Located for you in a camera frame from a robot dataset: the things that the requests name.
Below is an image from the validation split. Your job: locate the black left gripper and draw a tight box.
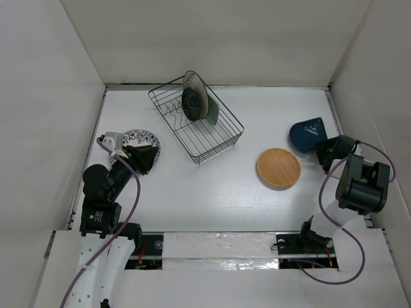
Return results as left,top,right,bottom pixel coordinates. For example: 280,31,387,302
108,144,157,199

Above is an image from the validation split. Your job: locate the dark blue leaf-shaped plate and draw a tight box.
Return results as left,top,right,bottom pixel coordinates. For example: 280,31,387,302
288,117,328,153

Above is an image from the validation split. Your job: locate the orange woven bamboo round plate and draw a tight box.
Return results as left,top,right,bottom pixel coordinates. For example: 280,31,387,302
256,148,302,189

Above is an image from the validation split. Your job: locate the black round bowl plate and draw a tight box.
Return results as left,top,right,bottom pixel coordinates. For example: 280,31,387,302
182,87,201,122

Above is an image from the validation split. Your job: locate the cream round plate tree drawing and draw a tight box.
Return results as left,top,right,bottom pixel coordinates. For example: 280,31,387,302
182,71,209,119

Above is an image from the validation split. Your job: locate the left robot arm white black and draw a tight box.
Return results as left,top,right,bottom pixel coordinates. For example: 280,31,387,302
60,145,159,307

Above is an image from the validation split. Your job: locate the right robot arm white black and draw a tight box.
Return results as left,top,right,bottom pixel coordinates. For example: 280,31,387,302
296,135,396,253

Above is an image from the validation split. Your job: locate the blue white floral plate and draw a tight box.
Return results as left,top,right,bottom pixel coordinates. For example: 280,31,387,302
109,130,161,171

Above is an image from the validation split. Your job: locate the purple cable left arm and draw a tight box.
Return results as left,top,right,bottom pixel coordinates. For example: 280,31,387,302
60,137,142,308

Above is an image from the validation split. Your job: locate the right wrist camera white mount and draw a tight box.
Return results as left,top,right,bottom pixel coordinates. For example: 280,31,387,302
351,140,363,156

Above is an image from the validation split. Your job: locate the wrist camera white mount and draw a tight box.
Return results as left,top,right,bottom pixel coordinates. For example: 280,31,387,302
351,140,363,156
96,132,123,153

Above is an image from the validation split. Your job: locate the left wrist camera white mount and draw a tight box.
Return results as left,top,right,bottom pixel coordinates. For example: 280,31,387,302
96,132,123,153

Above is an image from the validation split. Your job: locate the grey wire dish rack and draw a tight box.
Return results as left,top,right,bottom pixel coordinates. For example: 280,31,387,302
148,74,244,164

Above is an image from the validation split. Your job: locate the silver front rail tape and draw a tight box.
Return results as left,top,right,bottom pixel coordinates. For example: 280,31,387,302
128,231,338,272

